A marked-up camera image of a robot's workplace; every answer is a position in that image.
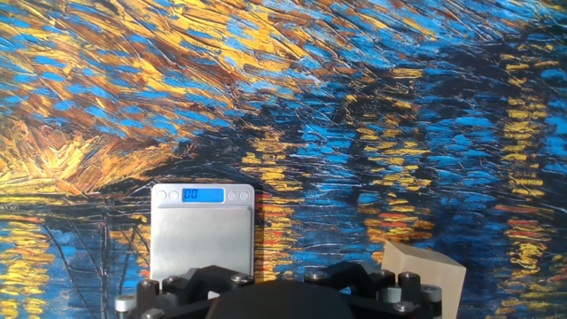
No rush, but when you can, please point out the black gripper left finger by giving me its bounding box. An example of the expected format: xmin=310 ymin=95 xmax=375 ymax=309
xmin=114 ymin=264 xmax=256 ymax=319

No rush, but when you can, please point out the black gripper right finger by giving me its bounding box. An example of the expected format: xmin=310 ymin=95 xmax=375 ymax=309
xmin=303 ymin=261 xmax=444 ymax=319

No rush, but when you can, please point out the light wooden block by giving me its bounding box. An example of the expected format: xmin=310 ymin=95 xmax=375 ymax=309
xmin=380 ymin=240 xmax=468 ymax=319

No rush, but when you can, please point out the silver digital pocket scale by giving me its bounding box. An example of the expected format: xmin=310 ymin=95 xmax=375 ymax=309
xmin=149 ymin=183 xmax=256 ymax=284

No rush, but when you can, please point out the blue starry night print cloth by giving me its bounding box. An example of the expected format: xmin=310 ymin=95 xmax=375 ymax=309
xmin=0 ymin=0 xmax=567 ymax=319

